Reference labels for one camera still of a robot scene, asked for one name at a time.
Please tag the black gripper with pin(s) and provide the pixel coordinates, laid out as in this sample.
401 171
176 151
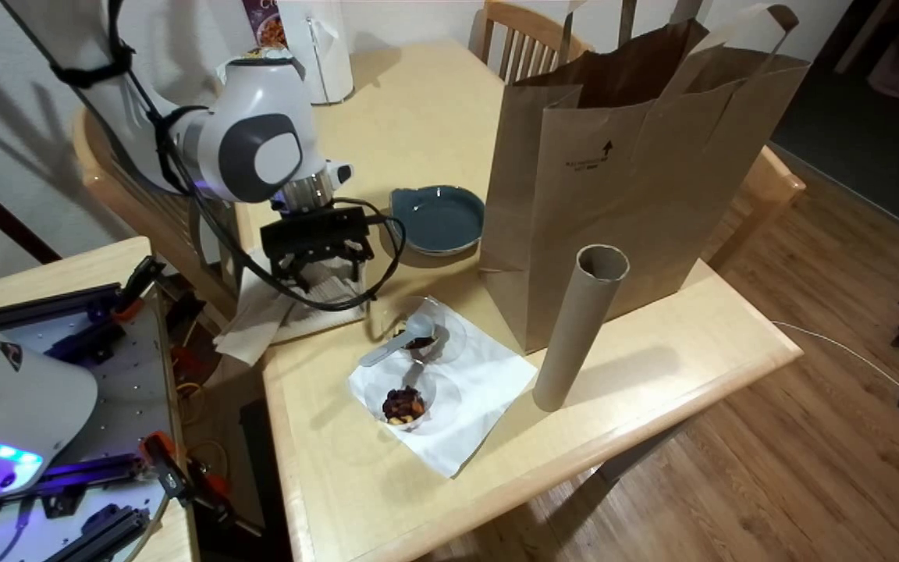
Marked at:
318 260

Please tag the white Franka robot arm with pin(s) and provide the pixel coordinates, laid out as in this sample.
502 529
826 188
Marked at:
232 114

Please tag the brown food piece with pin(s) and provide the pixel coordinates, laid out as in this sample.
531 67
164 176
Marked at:
402 408
420 340

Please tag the dark teal plate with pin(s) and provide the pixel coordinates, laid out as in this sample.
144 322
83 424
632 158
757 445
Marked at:
439 218

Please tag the metal spoon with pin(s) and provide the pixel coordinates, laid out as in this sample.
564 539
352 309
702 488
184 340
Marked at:
420 361

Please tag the red black clamp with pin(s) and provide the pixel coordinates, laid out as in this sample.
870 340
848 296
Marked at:
138 285
184 480

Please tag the white paper napkin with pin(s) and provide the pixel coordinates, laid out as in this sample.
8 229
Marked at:
469 408

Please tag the white plastic bottle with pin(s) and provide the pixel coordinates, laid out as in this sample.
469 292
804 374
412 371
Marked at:
327 58

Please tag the cardboard tube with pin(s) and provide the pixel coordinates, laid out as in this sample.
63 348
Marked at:
575 332

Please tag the colourful snack package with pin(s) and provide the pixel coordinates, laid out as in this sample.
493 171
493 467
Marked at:
262 18

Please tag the brown paper bag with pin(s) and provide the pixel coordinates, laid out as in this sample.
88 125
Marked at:
624 188

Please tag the robot mounting stand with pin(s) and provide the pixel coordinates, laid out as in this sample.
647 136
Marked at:
54 417

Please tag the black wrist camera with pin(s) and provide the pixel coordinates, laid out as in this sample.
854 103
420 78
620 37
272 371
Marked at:
314 227

